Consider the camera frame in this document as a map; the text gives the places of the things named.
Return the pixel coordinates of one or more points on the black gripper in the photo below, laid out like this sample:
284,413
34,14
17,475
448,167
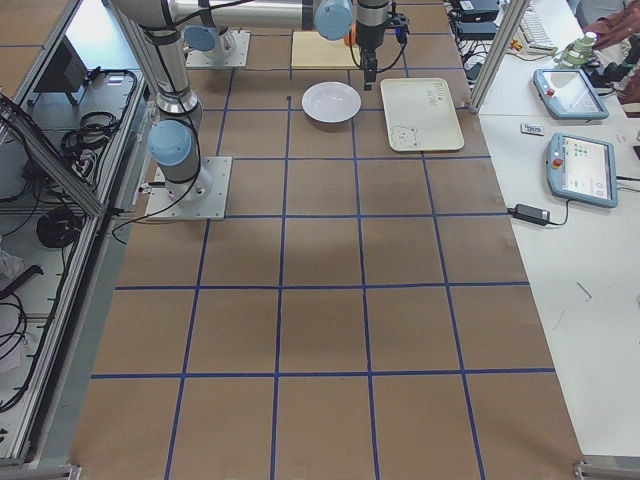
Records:
370,34

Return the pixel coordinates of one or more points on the orange fruit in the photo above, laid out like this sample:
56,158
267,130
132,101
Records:
350,38

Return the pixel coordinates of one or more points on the white round plate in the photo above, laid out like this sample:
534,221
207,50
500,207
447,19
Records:
331,102

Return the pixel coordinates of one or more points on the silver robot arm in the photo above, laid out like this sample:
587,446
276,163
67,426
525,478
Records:
161,24
210,37

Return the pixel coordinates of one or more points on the cream bear tray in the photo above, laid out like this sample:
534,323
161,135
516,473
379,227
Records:
420,115

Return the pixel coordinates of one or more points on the bamboo cutting board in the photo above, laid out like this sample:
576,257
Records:
310,51

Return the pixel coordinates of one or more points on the white keyboard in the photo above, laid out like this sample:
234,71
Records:
533,36

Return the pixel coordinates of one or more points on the far blue teach pendant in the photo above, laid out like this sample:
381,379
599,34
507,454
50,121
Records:
568,95

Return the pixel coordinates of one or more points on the blue teach pendant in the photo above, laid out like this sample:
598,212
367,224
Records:
582,169
568,95

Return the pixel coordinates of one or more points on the black power adapter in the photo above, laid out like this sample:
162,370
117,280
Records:
530,214

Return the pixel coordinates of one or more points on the near blue teach pendant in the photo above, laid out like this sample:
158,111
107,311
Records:
582,169

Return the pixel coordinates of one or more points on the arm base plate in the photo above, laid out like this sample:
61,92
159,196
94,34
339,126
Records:
207,199
230,50

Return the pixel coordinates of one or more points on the aluminium frame post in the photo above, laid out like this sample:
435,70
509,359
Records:
509,24

